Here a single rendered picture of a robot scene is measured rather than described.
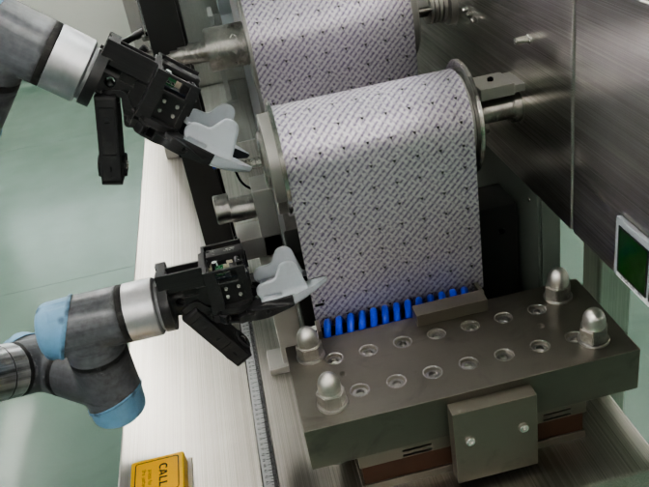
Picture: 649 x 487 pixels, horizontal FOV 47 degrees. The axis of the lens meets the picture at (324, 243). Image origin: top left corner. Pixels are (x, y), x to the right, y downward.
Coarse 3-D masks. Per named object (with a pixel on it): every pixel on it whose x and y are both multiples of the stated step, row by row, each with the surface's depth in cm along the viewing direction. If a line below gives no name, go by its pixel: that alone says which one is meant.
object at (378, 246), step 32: (384, 192) 94; (416, 192) 95; (448, 192) 95; (320, 224) 94; (352, 224) 95; (384, 224) 96; (416, 224) 97; (448, 224) 98; (320, 256) 96; (352, 256) 97; (384, 256) 98; (416, 256) 99; (448, 256) 100; (480, 256) 101; (320, 288) 99; (352, 288) 100; (384, 288) 101; (416, 288) 102; (448, 288) 103; (320, 320) 101
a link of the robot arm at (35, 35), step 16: (0, 0) 78; (16, 0) 80; (0, 16) 78; (16, 16) 79; (32, 16) 80; (48, 16) 82; (0, 32) 78; (16, 32) 78; (32, 32) 79; (48, 32) 80; (0, 48) 79; (16, 48) 79; (32, 48) 79; (48, 48) 80; (0, 64) 80; (16, 64) 80; (32, 64) 80; (0, 80) 81; (16, 80) 83; (32, 80) 82
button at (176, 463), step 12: (168, 456) 99; (180, 456) 99; (132, 468) 98; (144, 468) 98; (156, 468) 98; (168, 468) 97; (180, 468) 97; (132, 480) 96; (144, 480) 96; (156, 480) 96; (168, 480) 95; (180, 480) 95
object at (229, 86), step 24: (192, 0) 178; (216, 0) 179; (144, 24) 197; (192, 24) 180; (216, 24) 182; (216, 72) 187; (240, 72) 188; (216, 96) 190; (240, 96) 191; (240, 120) 194
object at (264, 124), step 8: (472, 112) 92; (264, 120) 92; (264, 128) 91; (264, 136) 90; (272, 136) 90; (264, 144) 90; (272, 144) 90; (272, 152) 90; (272, 160) 90; (272, 168) 90; (280, 168) 90; (272, 176) 91; (280, 176) 91; (272, 184) 91; (280, 184) 91; (272, 192) 99; (280, 192) 93; (280, 200) 94
